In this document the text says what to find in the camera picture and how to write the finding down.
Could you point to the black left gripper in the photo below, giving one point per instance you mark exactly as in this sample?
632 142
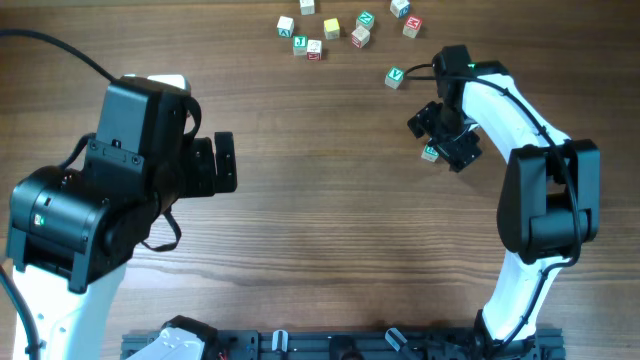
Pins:
224 161

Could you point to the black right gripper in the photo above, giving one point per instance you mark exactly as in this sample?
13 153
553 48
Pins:
451 138

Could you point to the green N letter block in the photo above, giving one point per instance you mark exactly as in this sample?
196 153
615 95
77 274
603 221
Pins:
429 154

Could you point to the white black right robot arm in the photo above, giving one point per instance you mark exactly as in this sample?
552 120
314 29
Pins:
549 202

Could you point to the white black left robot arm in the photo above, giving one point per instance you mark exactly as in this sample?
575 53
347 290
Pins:
72 231

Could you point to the green V letter block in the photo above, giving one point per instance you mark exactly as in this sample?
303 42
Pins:
394 77

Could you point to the red M letter block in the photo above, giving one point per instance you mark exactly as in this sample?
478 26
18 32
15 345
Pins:
412 26

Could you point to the white red striped block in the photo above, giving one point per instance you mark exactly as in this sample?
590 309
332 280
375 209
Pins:
360 37

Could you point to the white blue letter block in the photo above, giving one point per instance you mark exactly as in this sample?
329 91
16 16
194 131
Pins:
400 8

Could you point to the green Z letter block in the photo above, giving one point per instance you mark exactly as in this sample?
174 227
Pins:
366 20

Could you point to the green J letter block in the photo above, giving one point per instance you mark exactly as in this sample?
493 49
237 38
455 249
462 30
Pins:
299 45

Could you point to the white red letter block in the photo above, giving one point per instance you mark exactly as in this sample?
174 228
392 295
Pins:
314 50

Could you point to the white green A block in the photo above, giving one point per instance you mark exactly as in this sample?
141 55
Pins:
285 26

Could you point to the yellow top block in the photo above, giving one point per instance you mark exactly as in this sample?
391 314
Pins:
331 28

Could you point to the plain white top block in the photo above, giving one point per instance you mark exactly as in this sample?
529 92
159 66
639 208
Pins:
307 7

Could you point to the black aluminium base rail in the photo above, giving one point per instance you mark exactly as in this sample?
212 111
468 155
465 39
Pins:
186 338

